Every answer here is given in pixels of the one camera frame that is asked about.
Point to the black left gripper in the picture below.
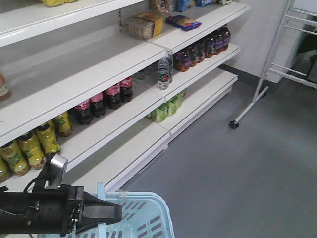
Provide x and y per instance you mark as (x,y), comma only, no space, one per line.
(59,208)

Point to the light blue plastic basket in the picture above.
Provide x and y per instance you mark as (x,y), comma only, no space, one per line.
(144,215)

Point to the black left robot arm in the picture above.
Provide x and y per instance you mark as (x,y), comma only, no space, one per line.
(18,211)

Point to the yellow label iced tea bottle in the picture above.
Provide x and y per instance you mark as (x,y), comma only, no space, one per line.
(12,153)
(47,138)
(30,146)
(63,124)

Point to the white store shelving unit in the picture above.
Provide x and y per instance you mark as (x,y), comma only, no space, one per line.
(55,58)

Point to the orange C100 drink bottle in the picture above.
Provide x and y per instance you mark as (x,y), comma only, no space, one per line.
(5,92)

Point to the clear water bottle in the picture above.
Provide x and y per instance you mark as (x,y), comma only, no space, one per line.
(163,73)

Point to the biscuit box yellow label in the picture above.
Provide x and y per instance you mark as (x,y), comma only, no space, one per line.
(145,25)

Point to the blue snack bag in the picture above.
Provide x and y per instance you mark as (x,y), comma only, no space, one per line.
(183,22)

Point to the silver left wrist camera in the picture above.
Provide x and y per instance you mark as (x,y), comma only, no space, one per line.
(57,166)

